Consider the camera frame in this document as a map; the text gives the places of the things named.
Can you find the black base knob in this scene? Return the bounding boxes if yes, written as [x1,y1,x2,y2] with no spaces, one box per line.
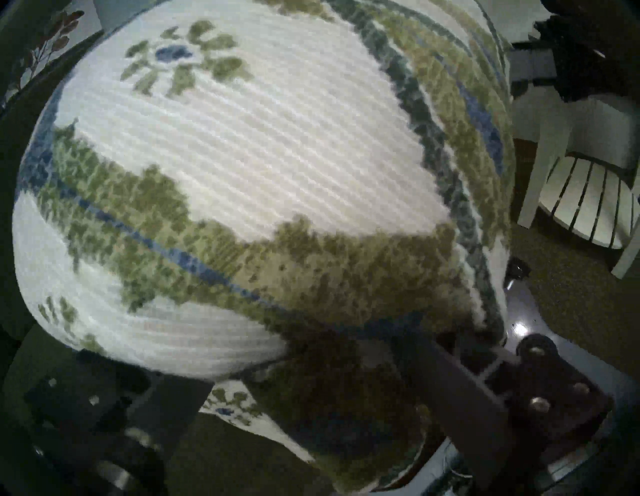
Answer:
[505,257,532,283]

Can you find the floral painting brown leaves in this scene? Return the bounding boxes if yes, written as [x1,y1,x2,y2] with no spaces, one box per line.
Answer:
[0,7,103,108]

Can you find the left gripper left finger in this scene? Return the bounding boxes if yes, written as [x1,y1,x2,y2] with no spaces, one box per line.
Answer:
[22,347,216,471]

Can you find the white slatted chair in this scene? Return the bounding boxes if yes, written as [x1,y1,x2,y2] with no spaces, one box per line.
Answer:
[510,45,640,281]

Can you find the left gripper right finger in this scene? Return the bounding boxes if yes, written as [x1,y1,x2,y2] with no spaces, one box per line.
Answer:
[390,325,616,493]

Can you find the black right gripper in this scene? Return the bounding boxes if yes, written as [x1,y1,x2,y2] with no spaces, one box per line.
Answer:
[535,0,640,101]

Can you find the patterned green white cushion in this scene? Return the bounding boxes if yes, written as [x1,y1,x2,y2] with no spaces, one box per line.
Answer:
[11,0,518,493]

